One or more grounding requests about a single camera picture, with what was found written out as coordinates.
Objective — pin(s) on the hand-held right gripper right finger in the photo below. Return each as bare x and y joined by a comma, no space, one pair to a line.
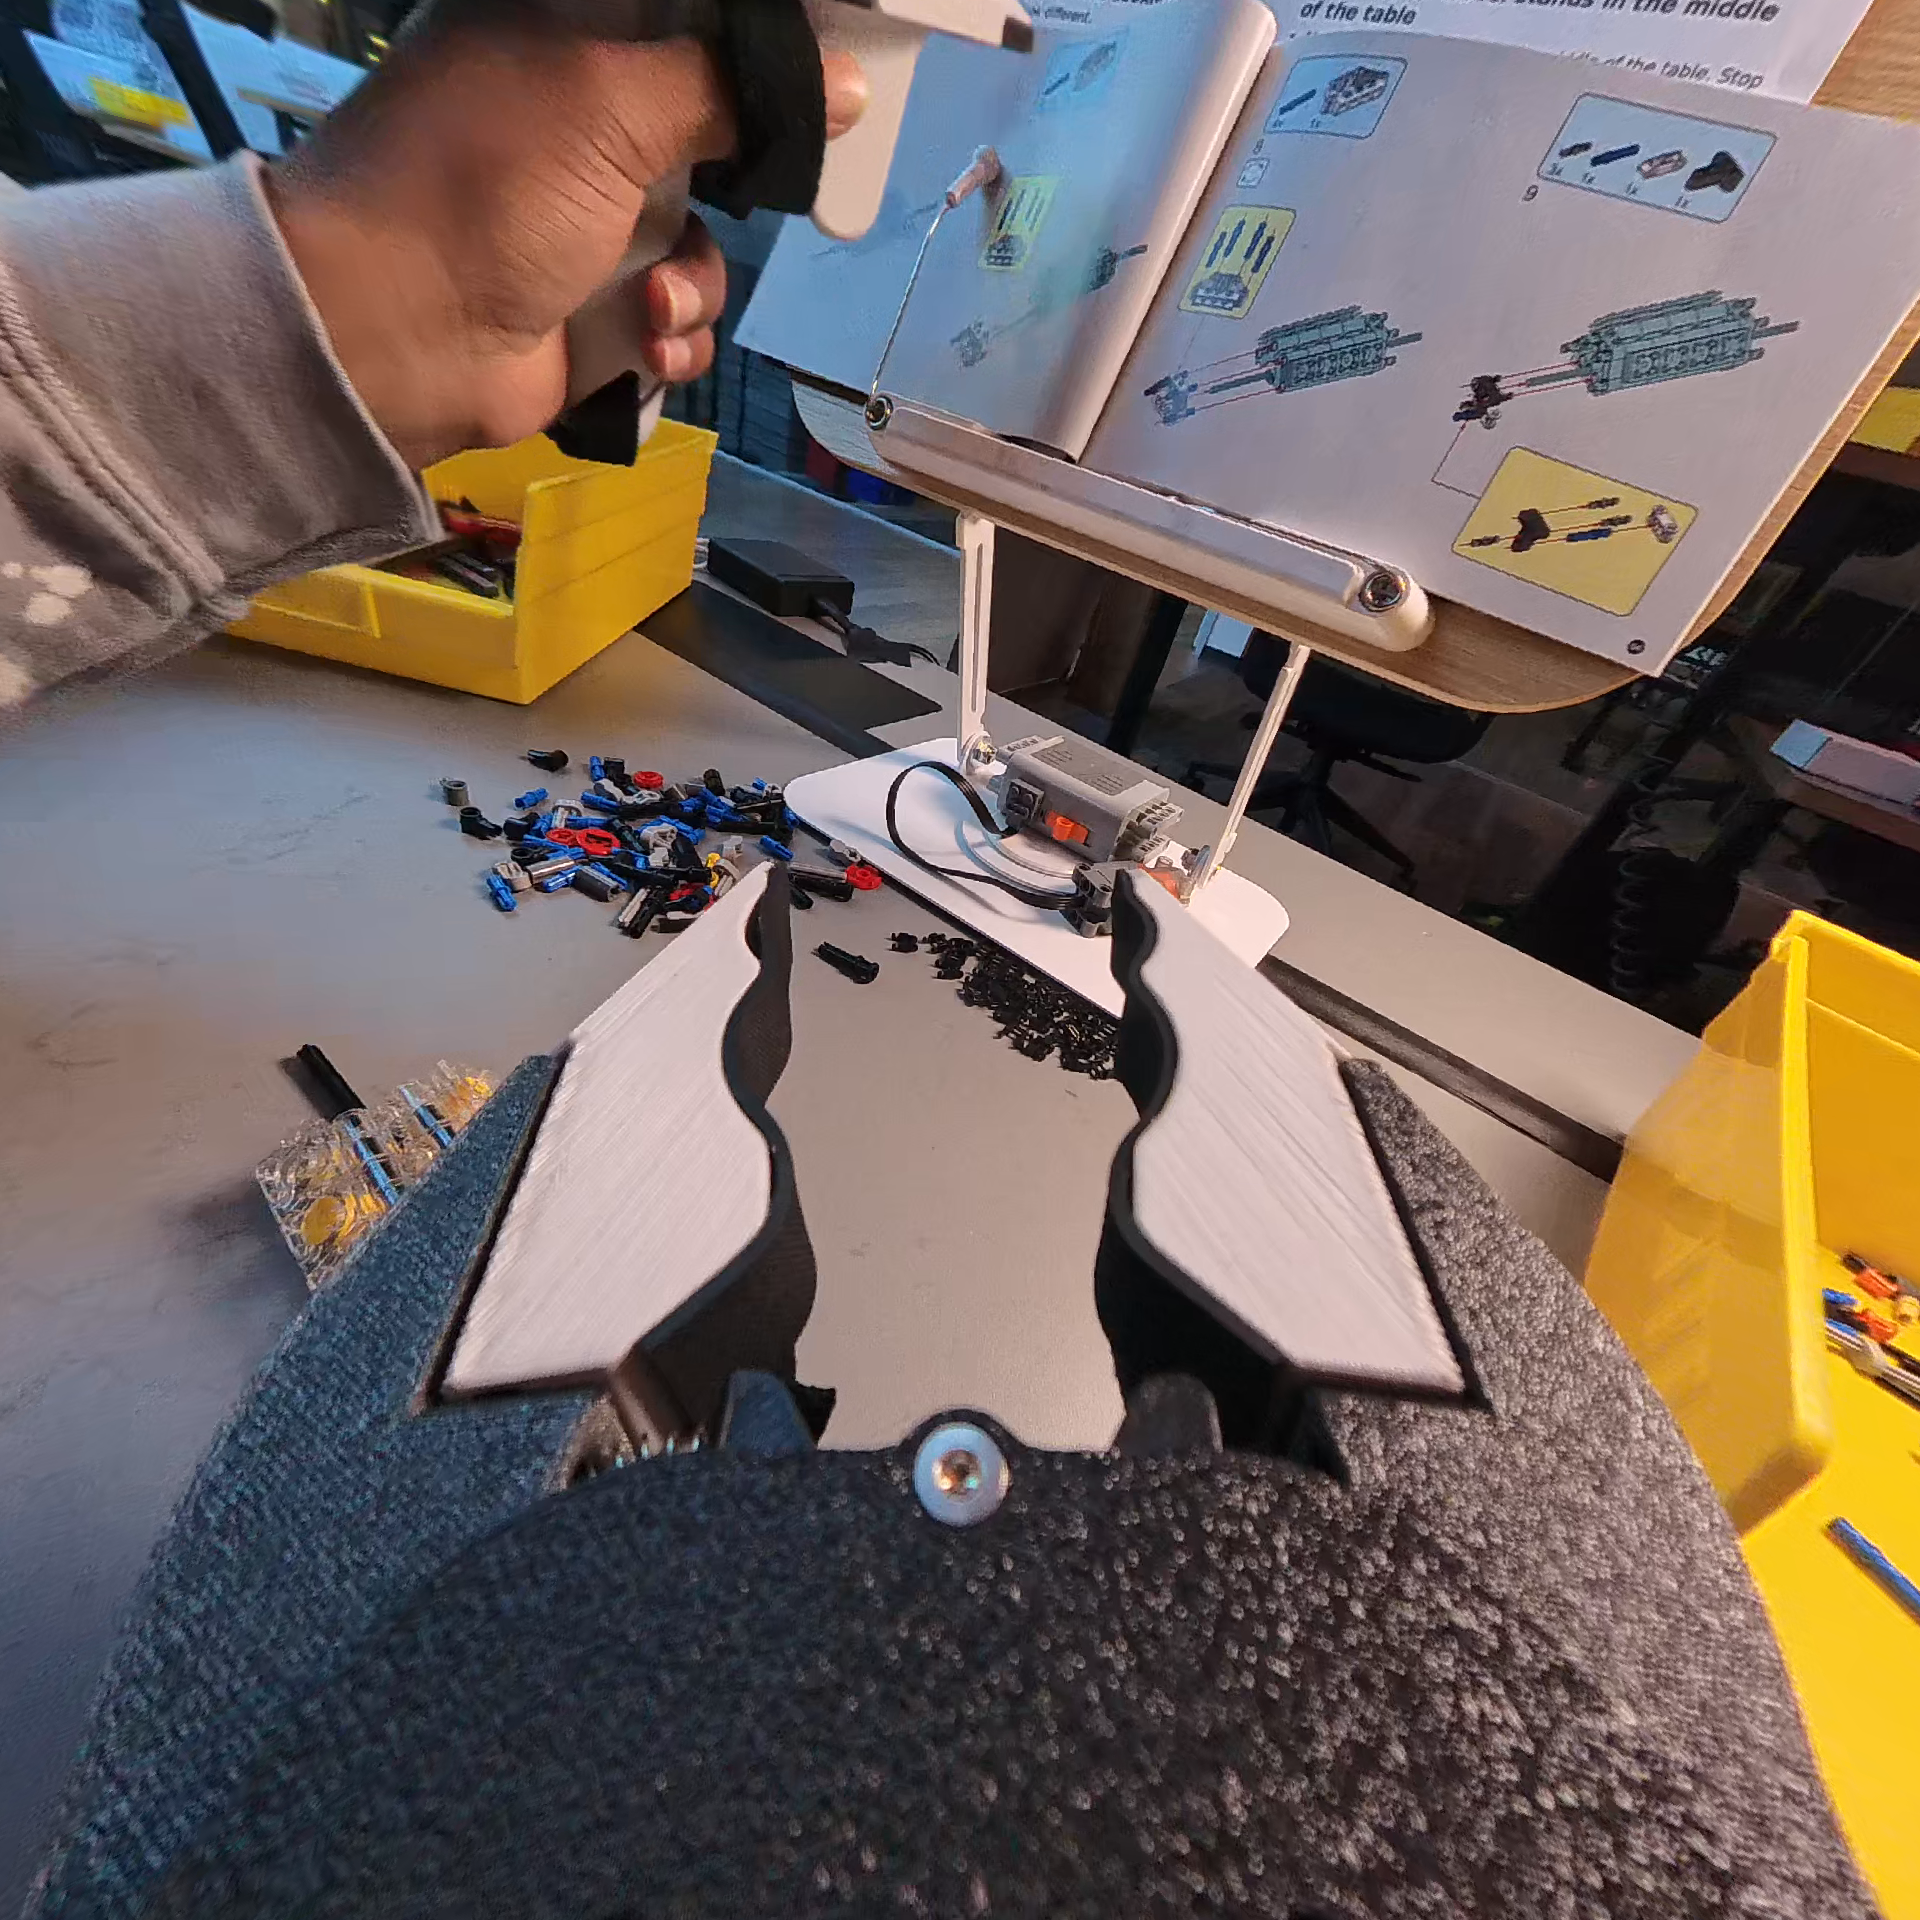
1275,1170

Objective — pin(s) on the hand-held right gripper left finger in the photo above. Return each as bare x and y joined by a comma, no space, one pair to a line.
644,1170

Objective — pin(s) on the clear engine block model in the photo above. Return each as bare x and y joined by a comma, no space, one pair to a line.
345,1201

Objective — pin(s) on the yellow plastic bin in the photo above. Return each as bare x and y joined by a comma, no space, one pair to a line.
600,510
1694,1231

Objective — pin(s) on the instruction booklet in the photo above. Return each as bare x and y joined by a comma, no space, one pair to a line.
1425,375

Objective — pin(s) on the pile of blue black pins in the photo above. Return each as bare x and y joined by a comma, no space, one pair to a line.
1874,1319

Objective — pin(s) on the person's left forearm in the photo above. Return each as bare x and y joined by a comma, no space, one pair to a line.
148,452

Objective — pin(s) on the printed task sheet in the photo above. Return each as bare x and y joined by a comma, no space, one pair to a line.
1651,38

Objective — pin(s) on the person's left hand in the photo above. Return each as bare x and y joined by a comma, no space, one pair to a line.
493,225

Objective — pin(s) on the black pin connector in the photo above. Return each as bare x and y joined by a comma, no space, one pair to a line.
848,964

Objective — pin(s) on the pile of mixed building pieces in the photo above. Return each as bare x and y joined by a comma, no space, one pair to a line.
661,855

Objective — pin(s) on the grey toy motor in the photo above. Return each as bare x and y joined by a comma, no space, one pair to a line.
1118,892

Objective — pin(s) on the grey battery box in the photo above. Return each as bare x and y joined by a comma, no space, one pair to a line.
1078,796

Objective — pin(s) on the black power adapter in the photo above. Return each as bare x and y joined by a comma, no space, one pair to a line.
779,574

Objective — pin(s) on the white book stand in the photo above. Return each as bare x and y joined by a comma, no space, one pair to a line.
1141,510

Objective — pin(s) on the black office chair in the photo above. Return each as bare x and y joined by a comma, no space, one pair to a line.
1349,721

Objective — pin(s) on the pile of red black beams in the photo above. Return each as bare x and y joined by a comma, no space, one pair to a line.
465,556

